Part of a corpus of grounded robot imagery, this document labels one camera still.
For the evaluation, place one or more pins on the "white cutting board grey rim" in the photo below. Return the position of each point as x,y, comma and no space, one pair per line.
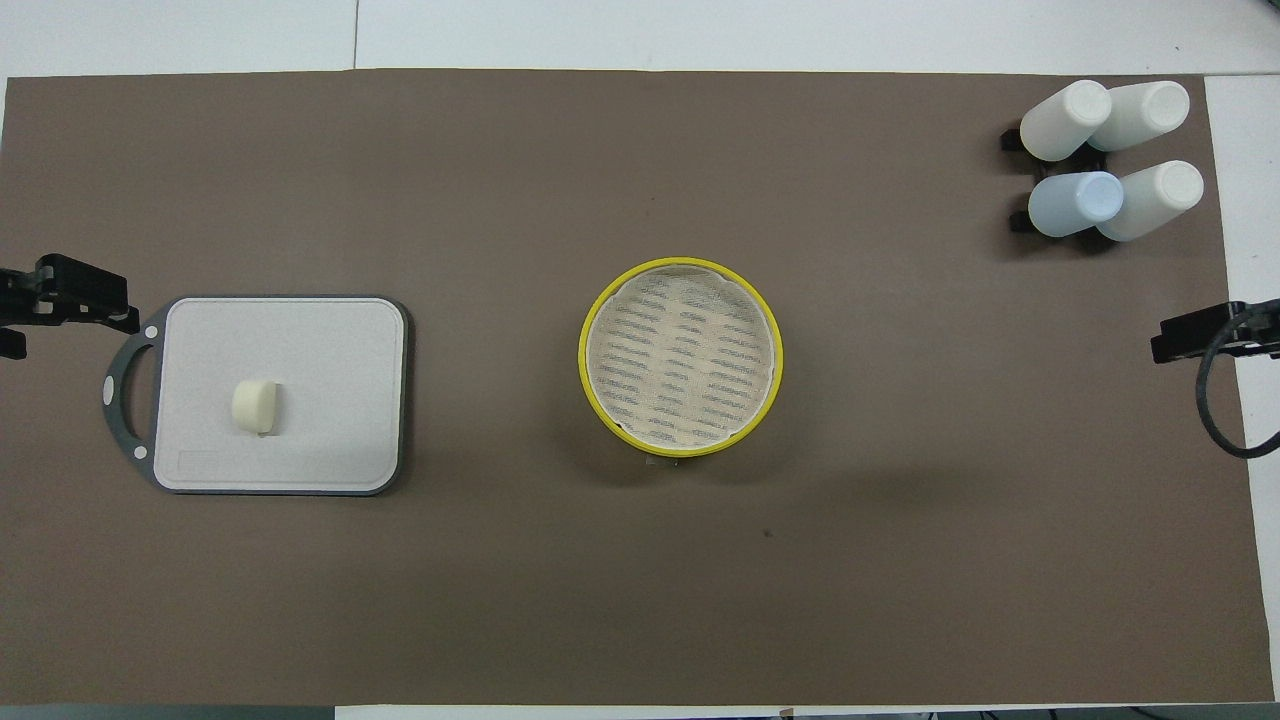
330,400

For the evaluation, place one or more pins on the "yellow bamboo steamer lid tier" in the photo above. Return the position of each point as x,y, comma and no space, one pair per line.
600,412

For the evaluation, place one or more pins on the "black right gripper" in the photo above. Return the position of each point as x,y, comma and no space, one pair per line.
1255,325

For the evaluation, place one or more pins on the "white plastic cup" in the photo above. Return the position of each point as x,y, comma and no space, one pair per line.
1160,195
1065,118
1150,110

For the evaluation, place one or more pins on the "cream steamed bun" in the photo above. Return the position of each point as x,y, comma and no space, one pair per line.
255,405

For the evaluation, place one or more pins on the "brown table mat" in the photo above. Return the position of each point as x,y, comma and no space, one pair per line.
640,600

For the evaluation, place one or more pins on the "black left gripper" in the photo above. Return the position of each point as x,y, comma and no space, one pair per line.
85,282

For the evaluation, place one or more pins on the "light blue plastic cup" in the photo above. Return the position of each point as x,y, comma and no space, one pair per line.
1075,203

